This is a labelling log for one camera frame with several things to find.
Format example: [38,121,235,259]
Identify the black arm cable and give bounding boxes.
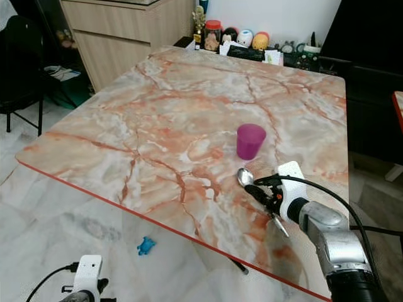
[280,174,382,281]
[26,263,81,302]

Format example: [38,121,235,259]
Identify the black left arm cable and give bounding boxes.
[26,263,81,302]

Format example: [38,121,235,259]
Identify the white round plush toy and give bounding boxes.
[237,28,254,48]

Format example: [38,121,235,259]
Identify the white holder cup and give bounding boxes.
[303,31,322,56]

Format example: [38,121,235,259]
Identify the white papers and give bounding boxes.
[45,65,82,82]

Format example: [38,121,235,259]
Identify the brown plush toy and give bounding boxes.
[55,28,77,52]

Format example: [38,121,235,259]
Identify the metal spoon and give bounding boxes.
[237,167,290,238]

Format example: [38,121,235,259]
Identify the light wooden cabinet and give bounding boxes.
[60,0,195,93]

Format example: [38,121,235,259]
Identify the black chair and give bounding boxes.
[0,15,47,137]

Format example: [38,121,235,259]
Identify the flat black box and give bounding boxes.
[227,46,266,62]

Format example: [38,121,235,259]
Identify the red-lidded clear jar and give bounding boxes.
[204,20,223,53]

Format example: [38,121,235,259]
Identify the small blue toy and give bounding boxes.
[138,237,157,255]

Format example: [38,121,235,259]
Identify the marble-pattern folding table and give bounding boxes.
[392,90,403,134]
[16,45,351,302]

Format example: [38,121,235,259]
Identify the purple plastic cup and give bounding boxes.
[236,123,267,160]

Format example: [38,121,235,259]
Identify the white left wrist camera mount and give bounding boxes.
[77,255,104,296]

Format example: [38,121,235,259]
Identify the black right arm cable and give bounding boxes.
[280,174,382,281]

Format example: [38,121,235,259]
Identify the white paper card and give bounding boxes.
[264,50,284,66]

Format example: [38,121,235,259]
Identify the yellow round plush toy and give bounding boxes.
[252,31,270,51]

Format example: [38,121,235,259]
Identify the small gold trophy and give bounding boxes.
[192,5,207,50]

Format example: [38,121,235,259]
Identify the black round plush toy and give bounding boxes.
[222,26,239,46]

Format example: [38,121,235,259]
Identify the black television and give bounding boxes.
[321,0,403,62]

